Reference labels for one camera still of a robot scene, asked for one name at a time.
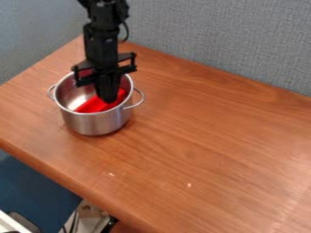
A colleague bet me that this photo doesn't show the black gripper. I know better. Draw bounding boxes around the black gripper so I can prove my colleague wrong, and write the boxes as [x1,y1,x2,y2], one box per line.
[73,24,138,103]

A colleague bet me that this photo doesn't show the red rectangular block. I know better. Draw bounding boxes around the red rectangular block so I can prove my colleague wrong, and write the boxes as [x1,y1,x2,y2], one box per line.
[75,88,129,113]

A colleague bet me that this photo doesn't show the stainless steel pot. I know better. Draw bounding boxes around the stainless steel pot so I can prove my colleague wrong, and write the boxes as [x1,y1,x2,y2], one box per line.
[47,72,145,137]

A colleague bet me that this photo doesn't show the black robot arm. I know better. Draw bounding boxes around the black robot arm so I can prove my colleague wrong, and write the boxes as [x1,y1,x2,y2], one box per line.
[73,0,138,103]

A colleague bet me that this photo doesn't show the white object at corner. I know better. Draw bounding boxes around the white object at corner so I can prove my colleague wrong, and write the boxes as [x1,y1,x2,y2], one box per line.
[0,210,33,233]

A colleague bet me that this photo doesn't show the metal table leg bracket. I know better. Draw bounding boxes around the metal table leg bracket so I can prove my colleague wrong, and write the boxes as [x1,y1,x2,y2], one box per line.
[59,200,118,233]

